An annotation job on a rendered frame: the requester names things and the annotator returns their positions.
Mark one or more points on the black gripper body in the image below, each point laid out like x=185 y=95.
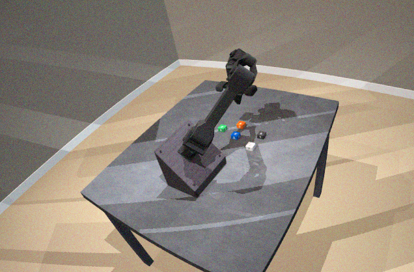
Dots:
x=251 y=90

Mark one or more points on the small white block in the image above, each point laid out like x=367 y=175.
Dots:
x=250 y=146

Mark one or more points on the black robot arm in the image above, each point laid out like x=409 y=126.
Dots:
x=200 y=137

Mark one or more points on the green block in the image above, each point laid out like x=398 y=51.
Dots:
x=222 y=128

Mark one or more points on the blue block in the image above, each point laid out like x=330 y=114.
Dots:
x=236 y=135

